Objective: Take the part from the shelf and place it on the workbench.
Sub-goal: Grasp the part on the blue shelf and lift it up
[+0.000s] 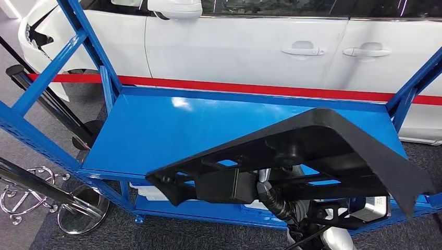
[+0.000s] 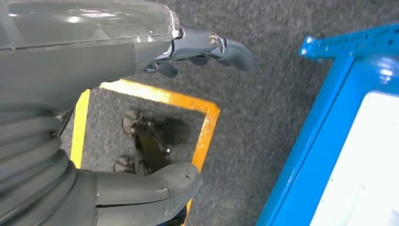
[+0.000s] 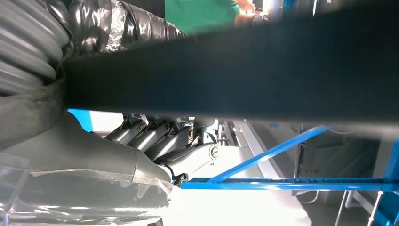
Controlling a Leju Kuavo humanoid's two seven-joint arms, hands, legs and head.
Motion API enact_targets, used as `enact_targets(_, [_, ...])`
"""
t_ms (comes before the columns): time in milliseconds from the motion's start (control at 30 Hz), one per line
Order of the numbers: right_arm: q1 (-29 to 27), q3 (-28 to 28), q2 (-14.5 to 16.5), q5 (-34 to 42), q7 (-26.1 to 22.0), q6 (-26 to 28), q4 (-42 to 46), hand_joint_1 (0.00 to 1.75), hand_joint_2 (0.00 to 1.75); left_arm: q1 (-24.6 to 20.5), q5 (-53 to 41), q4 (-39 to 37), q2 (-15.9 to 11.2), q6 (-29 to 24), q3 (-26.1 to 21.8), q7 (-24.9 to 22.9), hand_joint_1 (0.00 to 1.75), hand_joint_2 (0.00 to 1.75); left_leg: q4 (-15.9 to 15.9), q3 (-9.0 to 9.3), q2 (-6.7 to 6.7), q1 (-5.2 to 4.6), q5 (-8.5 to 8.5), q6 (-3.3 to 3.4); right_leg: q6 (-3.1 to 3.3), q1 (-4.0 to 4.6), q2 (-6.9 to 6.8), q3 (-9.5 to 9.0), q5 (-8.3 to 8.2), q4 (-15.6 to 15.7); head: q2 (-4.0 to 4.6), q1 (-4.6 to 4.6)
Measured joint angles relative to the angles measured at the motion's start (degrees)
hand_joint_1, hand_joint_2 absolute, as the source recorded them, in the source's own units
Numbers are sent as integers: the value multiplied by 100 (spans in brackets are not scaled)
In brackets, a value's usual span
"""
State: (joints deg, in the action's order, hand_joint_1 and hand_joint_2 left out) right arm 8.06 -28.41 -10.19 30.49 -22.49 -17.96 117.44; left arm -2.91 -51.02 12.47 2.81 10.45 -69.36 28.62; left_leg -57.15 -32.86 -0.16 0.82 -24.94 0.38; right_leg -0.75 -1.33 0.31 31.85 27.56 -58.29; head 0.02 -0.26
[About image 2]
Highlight blue metal shelf rack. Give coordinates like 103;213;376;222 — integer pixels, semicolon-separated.
255;23;399;226

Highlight ribbed grey left arm sleeve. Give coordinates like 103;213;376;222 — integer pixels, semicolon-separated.
0;104;78;226

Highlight yellow floor tape square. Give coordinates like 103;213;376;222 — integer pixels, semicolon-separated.
70;78;221;226

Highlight white plastic crate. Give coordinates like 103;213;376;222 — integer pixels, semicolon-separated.
308;90;399;226

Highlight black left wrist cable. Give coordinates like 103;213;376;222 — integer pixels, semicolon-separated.
51;107;75;137

